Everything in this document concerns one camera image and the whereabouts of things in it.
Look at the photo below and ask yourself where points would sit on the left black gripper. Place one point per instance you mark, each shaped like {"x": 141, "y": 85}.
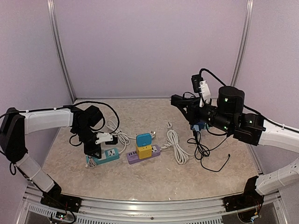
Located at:
{"x": 89, "y": 151}

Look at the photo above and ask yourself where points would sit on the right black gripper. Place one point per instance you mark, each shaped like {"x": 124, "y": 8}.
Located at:
{"x": 191, "y": 115}

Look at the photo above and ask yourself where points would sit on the teal power strip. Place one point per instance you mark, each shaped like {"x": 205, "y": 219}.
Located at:
{"x": 107, "y": 156}

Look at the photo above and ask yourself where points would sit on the dark blue cube socket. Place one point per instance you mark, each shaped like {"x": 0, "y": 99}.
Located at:
{"x": 199, "y": 126}

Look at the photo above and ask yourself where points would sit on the purple power strip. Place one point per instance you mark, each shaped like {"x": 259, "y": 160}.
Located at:
{"x": 132, "y": 157}

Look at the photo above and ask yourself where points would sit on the yellow cube socket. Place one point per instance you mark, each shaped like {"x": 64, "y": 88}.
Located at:
{"x": 144, "y": 152}

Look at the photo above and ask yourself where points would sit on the blue plug adapter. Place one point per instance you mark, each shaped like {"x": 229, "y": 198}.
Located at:
{"x": 144, "y": 139}

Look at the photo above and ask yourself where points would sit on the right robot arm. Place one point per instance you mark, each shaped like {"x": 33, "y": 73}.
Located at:
{"x": 252, "y": 128}

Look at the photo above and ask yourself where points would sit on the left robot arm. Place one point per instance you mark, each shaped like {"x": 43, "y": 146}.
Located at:
{"x": 17, "y": 124}

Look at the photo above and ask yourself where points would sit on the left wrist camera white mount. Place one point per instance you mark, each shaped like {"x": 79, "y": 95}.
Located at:
{"x": 106, "y": 138}

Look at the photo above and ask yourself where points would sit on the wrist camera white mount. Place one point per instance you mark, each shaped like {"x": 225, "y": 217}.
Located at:
{"x": 200, "y": 86}
{"x": 106, "y": 138}

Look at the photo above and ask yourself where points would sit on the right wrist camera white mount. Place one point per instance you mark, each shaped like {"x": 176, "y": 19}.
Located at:
{"x": 200, "y": 86}

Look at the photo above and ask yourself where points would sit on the aluminium front rail frame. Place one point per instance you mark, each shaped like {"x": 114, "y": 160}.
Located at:
{"x": 103, "y": 211}

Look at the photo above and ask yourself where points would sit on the right aluminium corner post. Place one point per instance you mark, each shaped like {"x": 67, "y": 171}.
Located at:
{"x": 243, "y": 43}

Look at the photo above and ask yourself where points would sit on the aluminium corner post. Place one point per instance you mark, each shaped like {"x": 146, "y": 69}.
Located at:
{"x": 243, "y": 43}
{"x": 59, "y": 49}

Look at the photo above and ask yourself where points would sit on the left aluminium corner post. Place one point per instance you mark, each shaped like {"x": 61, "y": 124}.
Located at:
{"x": 59, "y": 49}

